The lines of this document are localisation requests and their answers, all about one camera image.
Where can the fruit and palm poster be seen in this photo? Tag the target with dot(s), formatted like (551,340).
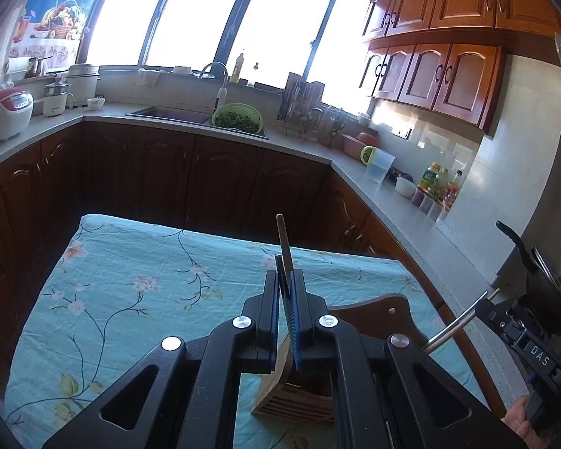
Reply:
(60,4)

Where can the small white steamer pot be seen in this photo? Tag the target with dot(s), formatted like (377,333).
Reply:
(57,103)

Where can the wooden upper cabinets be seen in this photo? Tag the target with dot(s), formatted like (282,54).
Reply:
(458,37)

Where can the green colander with greens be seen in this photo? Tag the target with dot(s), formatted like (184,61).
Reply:
(237,119)

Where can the knife block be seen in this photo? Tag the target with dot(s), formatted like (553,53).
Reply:
(336,128)

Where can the person's right hand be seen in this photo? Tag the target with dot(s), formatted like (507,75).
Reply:
(519,423)

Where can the metal chopstick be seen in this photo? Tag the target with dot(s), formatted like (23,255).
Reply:
(456,322)

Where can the small white bowl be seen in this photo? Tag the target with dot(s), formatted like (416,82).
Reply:
(95,104)

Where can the small white box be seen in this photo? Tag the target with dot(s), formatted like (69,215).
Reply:
(182,70)

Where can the metal pot lid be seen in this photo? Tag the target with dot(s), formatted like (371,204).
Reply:
(549,269)

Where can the white pink rice cooker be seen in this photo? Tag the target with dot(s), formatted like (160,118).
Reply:
(7,114)

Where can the kitchen sink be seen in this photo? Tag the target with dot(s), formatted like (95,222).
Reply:
(168,114)

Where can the grey kitchen countertop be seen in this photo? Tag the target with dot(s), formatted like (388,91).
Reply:
(402,215)

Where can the chrome faucet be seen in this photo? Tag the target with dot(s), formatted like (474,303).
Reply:
(220,89)

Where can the yellow-capped oil bottle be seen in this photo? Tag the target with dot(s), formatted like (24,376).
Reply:
(430,180)

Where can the dark wooden lower cabinets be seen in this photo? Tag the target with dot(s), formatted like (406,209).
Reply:
(168,173)

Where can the large window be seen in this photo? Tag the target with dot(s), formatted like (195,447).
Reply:
(191,14)

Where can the paper towel roll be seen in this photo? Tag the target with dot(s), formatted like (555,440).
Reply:
(17,65)

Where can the blue floral tablecloth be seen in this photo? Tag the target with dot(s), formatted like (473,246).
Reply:
(121,299)

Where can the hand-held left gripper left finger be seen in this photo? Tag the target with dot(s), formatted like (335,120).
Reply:
(273,318)

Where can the white cloth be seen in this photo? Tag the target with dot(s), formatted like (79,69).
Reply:
(148,77)

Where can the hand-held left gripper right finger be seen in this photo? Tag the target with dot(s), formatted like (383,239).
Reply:
(295,332)

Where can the dish rack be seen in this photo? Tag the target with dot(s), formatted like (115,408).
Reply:
(301,103)

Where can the large white electric cooker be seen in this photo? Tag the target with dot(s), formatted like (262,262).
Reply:
(84,86)

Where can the black wok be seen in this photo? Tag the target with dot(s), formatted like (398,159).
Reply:
(547,299)

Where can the wooden chopstick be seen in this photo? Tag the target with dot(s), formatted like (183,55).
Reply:
(437,342)
(284,243)

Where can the pink container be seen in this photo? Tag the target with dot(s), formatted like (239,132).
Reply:
(355,145)

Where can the row of spice jars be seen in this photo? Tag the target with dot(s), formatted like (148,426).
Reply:
(430,206)

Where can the dark sauce bottle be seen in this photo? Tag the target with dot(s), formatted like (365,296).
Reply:
(453,191)

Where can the wooden utensil holder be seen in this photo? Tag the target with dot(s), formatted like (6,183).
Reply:
(290,402)

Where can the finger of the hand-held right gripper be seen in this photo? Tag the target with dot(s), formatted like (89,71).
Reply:
(493,313)

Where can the yellow bottle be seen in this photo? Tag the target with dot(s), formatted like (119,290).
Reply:
(237,68)

